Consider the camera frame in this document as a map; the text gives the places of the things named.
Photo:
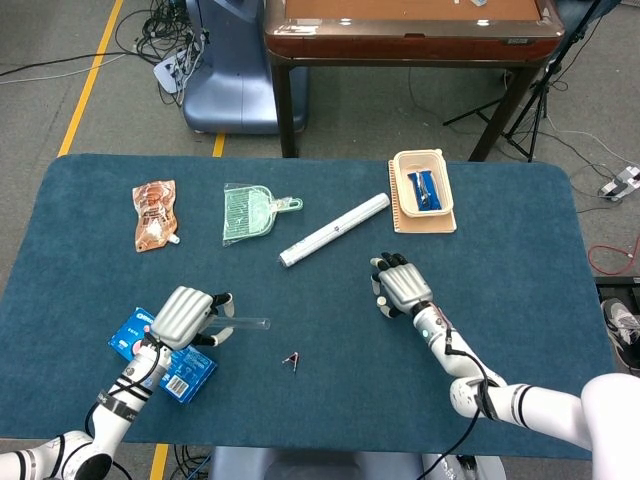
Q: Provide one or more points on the blue Oreo cookie box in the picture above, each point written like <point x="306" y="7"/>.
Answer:
<point x="190" y="375"/>

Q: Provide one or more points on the beige plastic food container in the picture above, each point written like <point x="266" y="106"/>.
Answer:
<point x="402" y="185"/>

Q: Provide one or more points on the white paper roll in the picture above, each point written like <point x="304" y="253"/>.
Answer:
<point x="335" y="230"/>

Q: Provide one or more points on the grey robot torso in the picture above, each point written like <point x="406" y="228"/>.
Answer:
<point x="325" y="465"/>

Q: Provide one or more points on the beige spiral notebook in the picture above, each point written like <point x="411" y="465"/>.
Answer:
<point x="425" y="226"/>

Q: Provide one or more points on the orange sauce pouch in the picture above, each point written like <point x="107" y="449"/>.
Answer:
<point x="155" y="215"/>

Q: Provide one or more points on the clear glass test tube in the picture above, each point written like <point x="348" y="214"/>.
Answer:
<point x="250" y="324"/>

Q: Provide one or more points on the green dustpan in plastic bag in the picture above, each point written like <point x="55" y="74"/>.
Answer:
<point x="247" y="212"/>

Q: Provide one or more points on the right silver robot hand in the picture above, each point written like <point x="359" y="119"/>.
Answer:
<point x="405" y="285"/>

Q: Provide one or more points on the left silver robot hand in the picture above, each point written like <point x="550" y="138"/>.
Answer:
<point x="182" y="312"/>

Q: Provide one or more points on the brown mahjong table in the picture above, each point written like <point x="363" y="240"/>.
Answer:
<point x="410" y="45"/>

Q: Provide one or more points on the blue-grey machine base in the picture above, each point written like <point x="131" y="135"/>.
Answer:
<point x="235" y="75"/>

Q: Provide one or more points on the grey sneaker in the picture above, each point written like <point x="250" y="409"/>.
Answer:
<point x="622" y="325"/>

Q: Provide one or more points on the small white cap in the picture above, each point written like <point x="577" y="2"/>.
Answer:
<point x="382" y="301"/>

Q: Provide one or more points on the red binder clip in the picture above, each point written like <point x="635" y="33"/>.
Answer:
<point x="291" y="360"/>

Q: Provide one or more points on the black tripod stand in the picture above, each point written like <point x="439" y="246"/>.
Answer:
<point x="532" y="115"/>

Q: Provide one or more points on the white power strip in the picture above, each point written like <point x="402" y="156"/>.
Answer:
<point x="167" y="72"/>
<point x="622" y="182"/>

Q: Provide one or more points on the blue snack packet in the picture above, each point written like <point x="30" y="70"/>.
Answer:
<point x="424" y="190"/>

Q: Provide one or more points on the blue felt table cover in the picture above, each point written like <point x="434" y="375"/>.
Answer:
<point x="325" y="310"/>

